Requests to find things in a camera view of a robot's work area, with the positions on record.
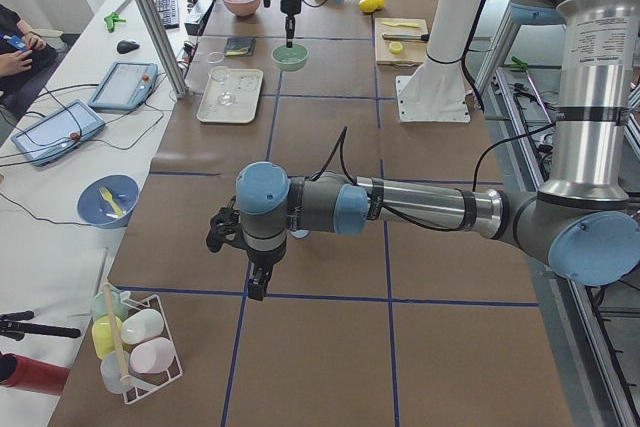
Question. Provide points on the light blue plastic cup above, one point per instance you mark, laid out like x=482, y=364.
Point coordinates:
x=299, y=234

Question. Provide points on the yellow lemon front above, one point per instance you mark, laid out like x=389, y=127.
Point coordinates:
x=368, y=6

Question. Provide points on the blue bowl on desk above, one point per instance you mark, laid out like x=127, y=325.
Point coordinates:
x=95, y=211

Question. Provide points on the green clamp on desk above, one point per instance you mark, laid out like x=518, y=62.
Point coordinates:
x=112, y=19

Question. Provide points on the pink cup in rack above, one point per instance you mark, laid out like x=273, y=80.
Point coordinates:
x=152, y=356

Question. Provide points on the blue teach pendant near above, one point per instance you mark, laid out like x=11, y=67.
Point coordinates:
x=55, y=135

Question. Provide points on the yellow cup in rack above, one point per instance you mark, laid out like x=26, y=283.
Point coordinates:
x=102, y=337

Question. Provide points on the blue teach pendant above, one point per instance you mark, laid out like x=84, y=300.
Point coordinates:
x=125, y=86
x=55, y=135

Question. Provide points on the grey folded cloth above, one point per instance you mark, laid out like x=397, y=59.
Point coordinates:
x=239, y=46

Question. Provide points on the wooden cutting board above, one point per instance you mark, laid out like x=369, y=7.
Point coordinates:
x=414, y=52

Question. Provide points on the yellow plastic fork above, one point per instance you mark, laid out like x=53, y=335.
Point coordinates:
x=107, y=196

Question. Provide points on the white wire cup rack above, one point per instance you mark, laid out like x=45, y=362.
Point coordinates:
x=143, y=385

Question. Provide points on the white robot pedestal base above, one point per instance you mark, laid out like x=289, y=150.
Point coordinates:
x=436, y=91

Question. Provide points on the blue teach pendant far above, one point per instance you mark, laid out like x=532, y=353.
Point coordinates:
x=125, y=86

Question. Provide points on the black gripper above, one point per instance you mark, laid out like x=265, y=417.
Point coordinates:
x=288, y=4
x=263, y=263

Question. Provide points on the cream bear tray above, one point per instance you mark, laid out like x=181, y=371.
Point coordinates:
x=245, y=84

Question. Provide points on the yellow plastic knife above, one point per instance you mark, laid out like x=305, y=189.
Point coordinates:
x=401, y=24

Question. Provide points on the steel muddler black cap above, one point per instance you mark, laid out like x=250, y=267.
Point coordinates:
x=423, y=38

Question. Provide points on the red fire extinguisher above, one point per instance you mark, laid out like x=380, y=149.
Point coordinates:
x=32, y=375

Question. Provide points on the clear cup in rack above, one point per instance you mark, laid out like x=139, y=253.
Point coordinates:
x=111, y=375

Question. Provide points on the clear wine glass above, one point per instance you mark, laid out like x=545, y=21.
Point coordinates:
x=219, y=73

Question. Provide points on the black camera tripod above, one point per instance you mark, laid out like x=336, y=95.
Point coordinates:
x=17, y=324

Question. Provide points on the black computer mouse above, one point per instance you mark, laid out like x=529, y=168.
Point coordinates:
x=127, y=46

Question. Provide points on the white cup in rack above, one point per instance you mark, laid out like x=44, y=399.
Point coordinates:
x=143, y=325

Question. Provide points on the green ceramic bowl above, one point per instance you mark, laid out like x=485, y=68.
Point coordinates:
x=290, y=58

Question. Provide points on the halved lemon slice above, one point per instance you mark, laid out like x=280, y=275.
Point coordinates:
x=395, y=47

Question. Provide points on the person at desk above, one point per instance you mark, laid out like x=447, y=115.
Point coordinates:
x=24, y=54

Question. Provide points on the aluminium frame post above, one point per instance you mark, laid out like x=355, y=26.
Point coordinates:
x=163, y=47

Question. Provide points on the green cup in rack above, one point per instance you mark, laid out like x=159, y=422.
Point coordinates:
x=98, y=306

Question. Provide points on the black keyboard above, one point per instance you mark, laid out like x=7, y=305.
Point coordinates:
x=168, y=11

